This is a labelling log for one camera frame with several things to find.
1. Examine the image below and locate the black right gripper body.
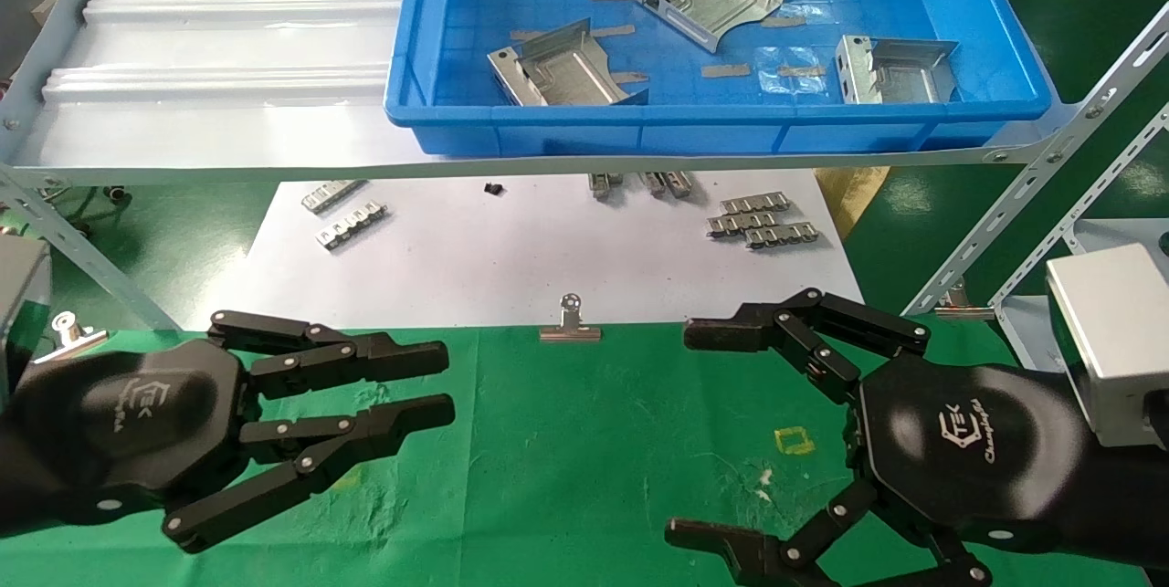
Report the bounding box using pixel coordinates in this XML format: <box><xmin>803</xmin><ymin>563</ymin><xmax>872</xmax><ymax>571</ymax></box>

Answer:
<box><xmin>852</xmin><ymin>356</ymin><xmax>1169</xmax><ymax>571</ymax></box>

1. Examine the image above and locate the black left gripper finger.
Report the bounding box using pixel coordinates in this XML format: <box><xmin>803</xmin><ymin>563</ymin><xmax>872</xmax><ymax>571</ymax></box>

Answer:
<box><xmin>163</xmin><ymin>393</ymin><xmax>456</xmax><ymax>555</ymax></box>
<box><xmin>208</xmin><ymin>310</ymin><xmax>450</xmax><ymax>402</ymax></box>

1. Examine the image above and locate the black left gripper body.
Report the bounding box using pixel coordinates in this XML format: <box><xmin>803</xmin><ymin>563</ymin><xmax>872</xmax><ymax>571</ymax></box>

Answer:
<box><xmin>0</xmin><ymin>338</ymin><xmax>253</xmax><ymax>539</ymax></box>

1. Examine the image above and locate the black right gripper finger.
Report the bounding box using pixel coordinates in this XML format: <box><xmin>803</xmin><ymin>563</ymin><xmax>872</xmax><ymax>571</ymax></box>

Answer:
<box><xmin>683</xmin><ymin>288</ymin><xmax>933</xmax><ymax>405</ymax></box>
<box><xmin>664</xmin><ymin>477</ymin><xmax>993</xmax><ymax>587</ymax></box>

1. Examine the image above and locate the white perforated storage rack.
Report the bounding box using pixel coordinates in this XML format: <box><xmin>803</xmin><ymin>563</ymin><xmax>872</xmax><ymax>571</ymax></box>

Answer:
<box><xmin>991</xmin><ymin>103</ymin><xmax>1169</xmax><ymax>369</ymax></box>

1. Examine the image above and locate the white paper sheet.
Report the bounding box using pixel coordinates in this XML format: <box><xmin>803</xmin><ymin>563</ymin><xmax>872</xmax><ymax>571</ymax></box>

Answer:
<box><xmin>196</xmin><ymin>169</ymin><xmax>864</xmax><ymax>330</ymax></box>

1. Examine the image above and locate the green table cloth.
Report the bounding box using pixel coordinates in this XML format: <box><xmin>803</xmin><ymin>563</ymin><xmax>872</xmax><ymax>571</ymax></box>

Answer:
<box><xmin>0</xmin><ymin>318</ymin><xmax>1147</xmax><ymax>587</ymax></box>

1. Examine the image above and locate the clear tape patch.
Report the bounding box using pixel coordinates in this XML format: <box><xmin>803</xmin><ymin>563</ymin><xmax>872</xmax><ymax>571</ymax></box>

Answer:
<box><xmin>754</xmin><ymin>47</ymin><xmax>827</xmax><ymax>95</ymax></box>
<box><xmin>781</xmin><ymin>1</ymin><xmax>837</xmax><ymax>26</ymax></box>

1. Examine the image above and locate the white corrugated shelf sheet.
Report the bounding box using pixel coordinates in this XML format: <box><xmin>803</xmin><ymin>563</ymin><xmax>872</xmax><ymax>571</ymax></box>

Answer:
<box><xmin>14</xmin><ymin>0</ymin><xmax>421</xmax><ymax>170</ymax></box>

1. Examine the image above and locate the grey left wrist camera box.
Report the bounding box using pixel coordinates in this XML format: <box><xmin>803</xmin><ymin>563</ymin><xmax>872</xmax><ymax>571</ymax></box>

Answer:
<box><xmin>0</xmin><ymin>236</ymin><xmax>53</xmax><ymax>387</ymax></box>

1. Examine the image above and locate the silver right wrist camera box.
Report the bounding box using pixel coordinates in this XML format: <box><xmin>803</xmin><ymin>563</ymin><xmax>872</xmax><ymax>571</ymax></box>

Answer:
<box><xmin>1046</xmin><ymin>243</ymin><xmax>1169</xmax><ymax>448</ymax></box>

